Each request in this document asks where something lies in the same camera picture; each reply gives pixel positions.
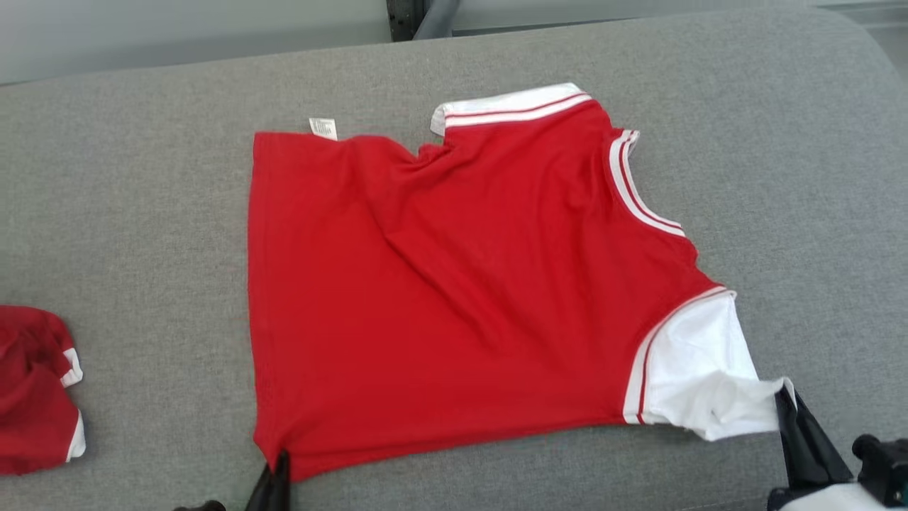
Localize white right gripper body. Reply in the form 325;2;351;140
766;481;898;511

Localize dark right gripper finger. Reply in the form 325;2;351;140
786;383;853;487
775;387;816;490

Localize red shorts with white trim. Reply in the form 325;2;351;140
0;305;87;476

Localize red jersey with white sleeves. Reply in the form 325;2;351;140
247;83;797;485

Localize grey fabric sofa cushion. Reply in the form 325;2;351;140
0;7;908;511

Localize grey curved tube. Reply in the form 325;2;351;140
414;0;462;41

